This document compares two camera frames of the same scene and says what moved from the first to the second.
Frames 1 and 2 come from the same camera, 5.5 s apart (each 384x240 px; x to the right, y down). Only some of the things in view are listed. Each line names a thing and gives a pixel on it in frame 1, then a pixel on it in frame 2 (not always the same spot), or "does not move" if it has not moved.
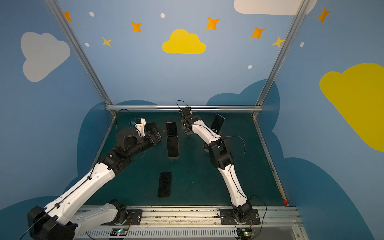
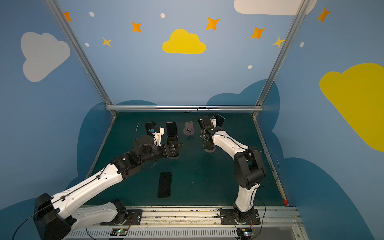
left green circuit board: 118,232 does not move
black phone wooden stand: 218,123 does not move
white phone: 206,147 does not move
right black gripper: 186,122 → 208,142
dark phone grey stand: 164,185 does not move
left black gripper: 154,135 → 169,149
